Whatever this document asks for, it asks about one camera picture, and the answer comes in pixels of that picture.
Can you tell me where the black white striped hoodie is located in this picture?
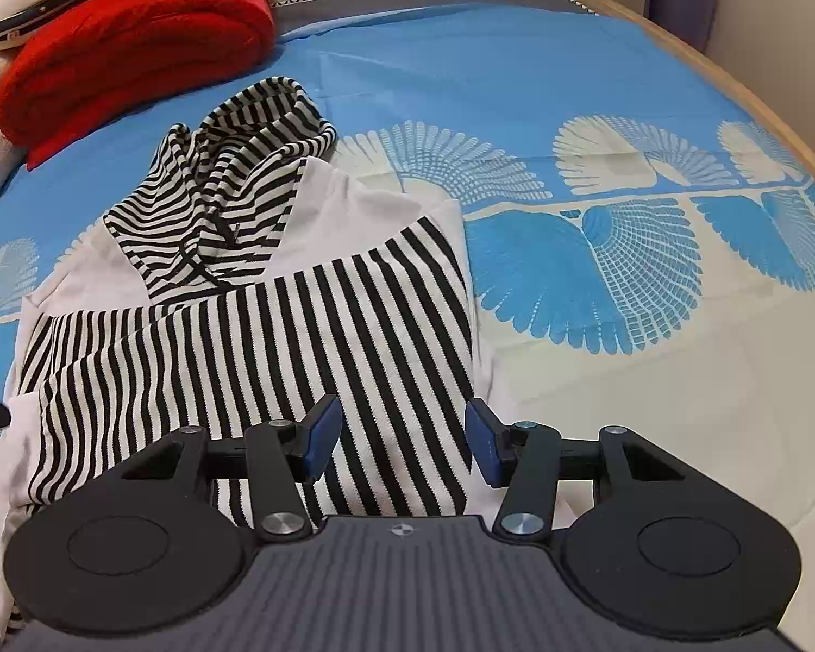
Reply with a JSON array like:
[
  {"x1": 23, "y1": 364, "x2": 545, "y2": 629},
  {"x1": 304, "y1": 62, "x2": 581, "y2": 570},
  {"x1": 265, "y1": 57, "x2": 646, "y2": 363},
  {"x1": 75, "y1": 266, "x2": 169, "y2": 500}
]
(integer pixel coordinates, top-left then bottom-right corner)
[{"x1": 0, "y1": 78, "x2": 497, "y2": 632}]

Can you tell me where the wooden bed frame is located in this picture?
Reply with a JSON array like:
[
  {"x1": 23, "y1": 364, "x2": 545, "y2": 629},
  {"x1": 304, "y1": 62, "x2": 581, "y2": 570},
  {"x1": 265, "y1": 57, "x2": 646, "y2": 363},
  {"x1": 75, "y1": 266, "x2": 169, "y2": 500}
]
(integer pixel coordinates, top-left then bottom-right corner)
[{"x1": 557, "y1": 0, "x2": 815, "y2": 218}]

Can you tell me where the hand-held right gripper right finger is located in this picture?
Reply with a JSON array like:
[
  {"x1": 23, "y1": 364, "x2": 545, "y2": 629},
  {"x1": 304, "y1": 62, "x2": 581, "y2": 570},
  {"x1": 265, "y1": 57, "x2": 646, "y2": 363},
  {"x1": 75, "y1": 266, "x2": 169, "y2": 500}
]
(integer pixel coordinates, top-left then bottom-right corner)
[{"x1": 465, "y1": 399, "x2": 687, "y2": 544}]

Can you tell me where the red folded blanket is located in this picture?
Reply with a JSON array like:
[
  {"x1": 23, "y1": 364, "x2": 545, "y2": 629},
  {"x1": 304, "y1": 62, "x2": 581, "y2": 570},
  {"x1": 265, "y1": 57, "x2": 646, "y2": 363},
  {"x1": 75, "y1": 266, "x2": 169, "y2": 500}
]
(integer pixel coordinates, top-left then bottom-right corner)
[{"x1": 0, "y1": 0, "x2": 277, "y2": 171}]

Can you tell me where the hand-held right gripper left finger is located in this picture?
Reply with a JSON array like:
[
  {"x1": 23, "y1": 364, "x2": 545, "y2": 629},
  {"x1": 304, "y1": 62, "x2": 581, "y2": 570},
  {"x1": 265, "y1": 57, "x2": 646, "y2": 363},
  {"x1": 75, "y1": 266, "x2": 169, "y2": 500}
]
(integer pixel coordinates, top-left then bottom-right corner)
[{"x1": 118, "y1": 394, "x2": 344, "y2": 544}]

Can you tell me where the blue white printed bedsheet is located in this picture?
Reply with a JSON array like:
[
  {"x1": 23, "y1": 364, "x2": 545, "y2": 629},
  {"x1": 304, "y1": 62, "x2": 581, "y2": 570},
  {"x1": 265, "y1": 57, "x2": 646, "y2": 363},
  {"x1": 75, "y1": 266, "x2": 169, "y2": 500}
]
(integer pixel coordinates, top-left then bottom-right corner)
[{"x1": 0, "y1": 0, "x2": 815, "y2": 585}]

